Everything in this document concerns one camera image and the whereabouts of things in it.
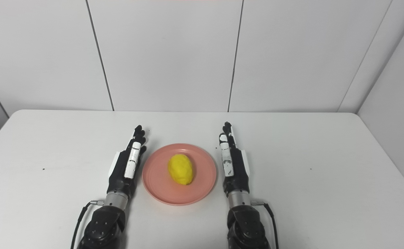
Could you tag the yellow lemon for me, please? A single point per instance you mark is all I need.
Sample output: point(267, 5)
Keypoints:
point(181, 169)

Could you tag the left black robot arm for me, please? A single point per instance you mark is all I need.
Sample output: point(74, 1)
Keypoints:
point(103, 224)

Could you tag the pink round plate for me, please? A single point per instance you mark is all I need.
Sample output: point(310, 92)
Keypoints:
point(157, 183)

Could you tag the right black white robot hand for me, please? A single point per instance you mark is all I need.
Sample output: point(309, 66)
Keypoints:
point(238, 173)

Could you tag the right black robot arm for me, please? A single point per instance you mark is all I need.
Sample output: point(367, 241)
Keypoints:
point(247, 224)

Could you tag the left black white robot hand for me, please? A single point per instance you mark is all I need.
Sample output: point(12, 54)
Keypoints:
point(120, 173)

